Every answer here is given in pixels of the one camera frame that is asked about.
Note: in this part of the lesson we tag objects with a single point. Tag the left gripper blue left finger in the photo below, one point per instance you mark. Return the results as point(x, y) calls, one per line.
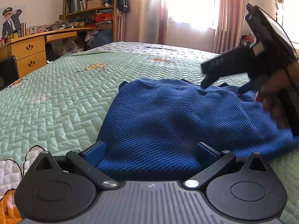
point(95, 153)

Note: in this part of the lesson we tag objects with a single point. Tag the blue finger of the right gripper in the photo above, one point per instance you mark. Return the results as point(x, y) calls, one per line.
point(252, 86)

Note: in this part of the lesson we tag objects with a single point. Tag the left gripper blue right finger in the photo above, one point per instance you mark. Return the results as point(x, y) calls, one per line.
point(206, 155)

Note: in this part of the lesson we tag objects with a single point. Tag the blue knit sweater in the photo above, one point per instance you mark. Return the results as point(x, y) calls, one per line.
point(152, 128)

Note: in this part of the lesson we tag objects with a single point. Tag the green quilted bee bedspread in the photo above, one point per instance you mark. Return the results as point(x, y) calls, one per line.
point(62, 106)

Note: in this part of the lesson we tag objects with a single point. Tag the pink window curtain right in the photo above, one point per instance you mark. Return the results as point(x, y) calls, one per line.
point(230, 16)

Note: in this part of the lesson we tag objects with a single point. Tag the pink window curtain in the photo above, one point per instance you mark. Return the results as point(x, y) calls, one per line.
point(230, 16)
point(147, 21)

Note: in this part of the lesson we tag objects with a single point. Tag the black chair with brown coat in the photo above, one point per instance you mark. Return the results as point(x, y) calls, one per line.
point(9, 72)

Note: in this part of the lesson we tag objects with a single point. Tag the wooden desk with drawers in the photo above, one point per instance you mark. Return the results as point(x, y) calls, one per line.
point(30, 51)

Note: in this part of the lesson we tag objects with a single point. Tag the pink window curtain left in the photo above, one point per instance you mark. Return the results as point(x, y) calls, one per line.
point(147, 21)

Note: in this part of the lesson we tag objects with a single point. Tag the wooden bookshelf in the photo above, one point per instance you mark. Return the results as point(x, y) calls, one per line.
point(93, 14)

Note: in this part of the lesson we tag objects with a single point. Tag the pilot child portrait photo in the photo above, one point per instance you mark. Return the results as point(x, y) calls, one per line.
point(12, 22)

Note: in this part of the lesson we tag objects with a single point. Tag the black bag hanging on shelf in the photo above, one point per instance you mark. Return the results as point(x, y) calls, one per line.
point(123, 6)

